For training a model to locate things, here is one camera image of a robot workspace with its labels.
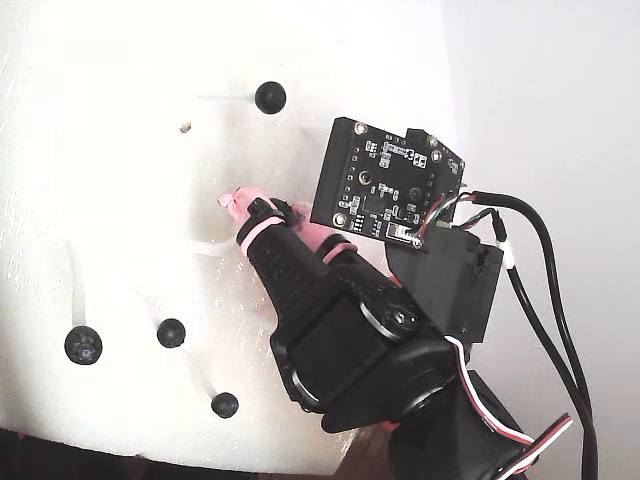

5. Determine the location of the white red black servo wire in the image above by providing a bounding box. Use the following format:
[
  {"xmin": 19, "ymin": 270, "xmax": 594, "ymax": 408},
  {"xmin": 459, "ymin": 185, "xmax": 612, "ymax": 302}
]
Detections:
[{"xmin": 444, "ymin": 335, "xmax": 575, "ymax": 479}]

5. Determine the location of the thin black cable white sleeve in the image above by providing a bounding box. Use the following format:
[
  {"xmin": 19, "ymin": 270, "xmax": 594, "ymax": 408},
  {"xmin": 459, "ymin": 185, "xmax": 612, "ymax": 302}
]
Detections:
[{"xmin": 487, "ymin": 208, "xmax": 599, "ymax": 480}]

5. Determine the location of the thick black cable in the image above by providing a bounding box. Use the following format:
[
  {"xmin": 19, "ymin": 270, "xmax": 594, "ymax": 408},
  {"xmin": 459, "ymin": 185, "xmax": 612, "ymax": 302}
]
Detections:
[{"xmin": 469, "ymin": 191, "xmax": 601, "ymax": 480}]

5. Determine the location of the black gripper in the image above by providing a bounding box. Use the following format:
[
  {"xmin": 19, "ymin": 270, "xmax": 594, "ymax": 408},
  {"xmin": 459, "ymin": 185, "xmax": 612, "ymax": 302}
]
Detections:
[{"xmin": 218, "ymin": 185, "xmax": 474, "ymax": 435}]

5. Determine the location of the white foam board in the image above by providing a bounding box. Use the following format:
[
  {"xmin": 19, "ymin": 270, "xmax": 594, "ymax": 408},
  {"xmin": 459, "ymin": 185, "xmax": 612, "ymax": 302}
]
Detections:
[{"xmin": 0, "ymin": 0, "xmax": 469, "ymax": 476}]

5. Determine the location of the black camera circuit board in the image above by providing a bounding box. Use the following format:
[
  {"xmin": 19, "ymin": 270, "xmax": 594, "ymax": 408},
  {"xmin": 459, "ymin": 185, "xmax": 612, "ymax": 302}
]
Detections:
[
  {"xmin": 309, "ymin": 117, "xmax": 467, "ymax": 251},
  {"xmin": 403, "ymin": 126, "xmax": 468, "ymax": 199}
]

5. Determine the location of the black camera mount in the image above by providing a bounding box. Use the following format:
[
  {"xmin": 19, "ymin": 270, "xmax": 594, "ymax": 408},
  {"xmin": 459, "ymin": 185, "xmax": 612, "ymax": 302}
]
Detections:
[{"xmin": 384, "ymin": 232, "xmax": 505, "ymax": 347}]

